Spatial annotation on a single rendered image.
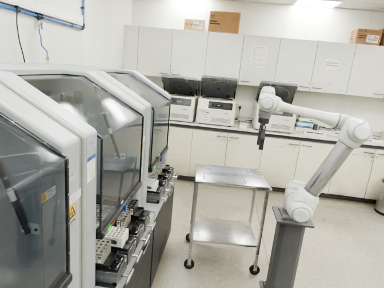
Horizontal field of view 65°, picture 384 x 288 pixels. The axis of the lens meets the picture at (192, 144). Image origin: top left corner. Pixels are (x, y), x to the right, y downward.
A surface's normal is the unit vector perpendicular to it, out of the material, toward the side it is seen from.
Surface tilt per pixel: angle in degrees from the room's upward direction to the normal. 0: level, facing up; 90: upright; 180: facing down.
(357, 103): 90
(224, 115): 90
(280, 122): 90
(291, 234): 90
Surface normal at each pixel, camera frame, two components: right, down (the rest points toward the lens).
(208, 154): -0.15, 0.23
